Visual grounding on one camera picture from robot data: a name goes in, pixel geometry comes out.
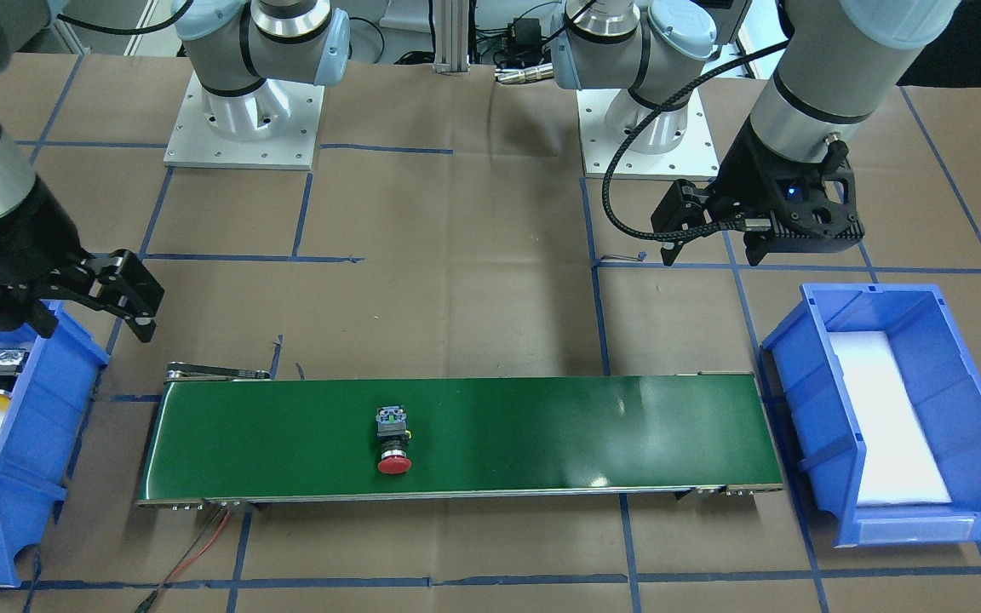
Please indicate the black power adapter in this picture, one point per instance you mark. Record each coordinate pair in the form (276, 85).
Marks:
(523, 35)

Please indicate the aluminium frame post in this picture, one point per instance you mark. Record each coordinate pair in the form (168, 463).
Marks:
(451, 30)

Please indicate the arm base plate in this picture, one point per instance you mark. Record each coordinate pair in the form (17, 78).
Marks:
(274, 127)
(676, 145)

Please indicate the blue plastic bin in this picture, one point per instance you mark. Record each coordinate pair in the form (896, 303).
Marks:
(39, 433)
(942, 382)

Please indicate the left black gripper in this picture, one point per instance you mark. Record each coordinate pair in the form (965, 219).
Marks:
(748, 173)

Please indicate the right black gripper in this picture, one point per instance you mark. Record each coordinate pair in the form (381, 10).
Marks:
(24, 240)

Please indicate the green conveyor belt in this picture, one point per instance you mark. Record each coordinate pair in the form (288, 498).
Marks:
(300, 441)

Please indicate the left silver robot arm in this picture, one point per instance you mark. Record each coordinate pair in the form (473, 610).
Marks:
(837, 62)

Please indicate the red push button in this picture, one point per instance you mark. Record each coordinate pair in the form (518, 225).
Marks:
(393, 437)

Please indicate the yellow push button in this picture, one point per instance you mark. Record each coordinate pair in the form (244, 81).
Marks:
(12, 364)

